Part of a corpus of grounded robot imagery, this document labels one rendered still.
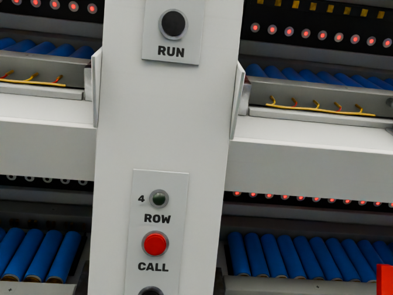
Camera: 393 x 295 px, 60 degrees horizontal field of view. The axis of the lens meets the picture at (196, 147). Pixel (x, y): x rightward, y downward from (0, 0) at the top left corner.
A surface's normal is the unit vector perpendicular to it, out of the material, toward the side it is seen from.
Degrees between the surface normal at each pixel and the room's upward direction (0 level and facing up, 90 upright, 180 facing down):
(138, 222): 90
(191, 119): 90
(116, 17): 90
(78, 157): 110
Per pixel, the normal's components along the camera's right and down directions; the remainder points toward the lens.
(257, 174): 0.04, 0.46
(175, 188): 0.07, 0.13
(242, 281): 0.11, -0.88
